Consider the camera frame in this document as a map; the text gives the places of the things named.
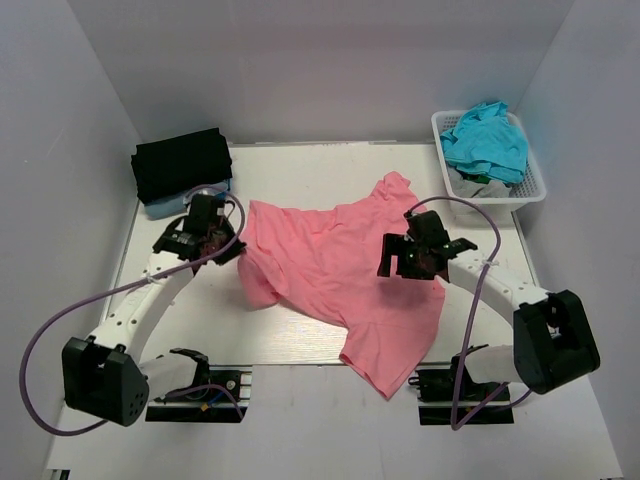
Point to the grey crumpled t-shirt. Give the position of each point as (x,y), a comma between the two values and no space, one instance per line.
(478,187)

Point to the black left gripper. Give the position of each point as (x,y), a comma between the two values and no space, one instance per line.
(236,249)

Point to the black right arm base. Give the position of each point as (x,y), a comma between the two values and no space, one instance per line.
(434,385)

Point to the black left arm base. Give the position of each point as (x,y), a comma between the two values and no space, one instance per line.
(185,387)

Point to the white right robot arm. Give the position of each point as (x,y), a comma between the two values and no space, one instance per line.
(552,341)

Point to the white plastic laundry basket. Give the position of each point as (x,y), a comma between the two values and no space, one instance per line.
(531,190)

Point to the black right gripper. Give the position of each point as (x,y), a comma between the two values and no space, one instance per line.
(396,245)

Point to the pink t-shirt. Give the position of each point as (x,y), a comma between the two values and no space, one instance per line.
(324,265)

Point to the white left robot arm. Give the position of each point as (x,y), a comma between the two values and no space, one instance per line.
(104,374)

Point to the folded black t-shirt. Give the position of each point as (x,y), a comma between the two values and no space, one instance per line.
(167,167)

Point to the turquoise crumpled t-shirt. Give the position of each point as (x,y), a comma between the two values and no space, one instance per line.
(484,143)

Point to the folded light blue t-shirt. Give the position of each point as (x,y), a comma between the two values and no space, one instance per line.
(178,204)

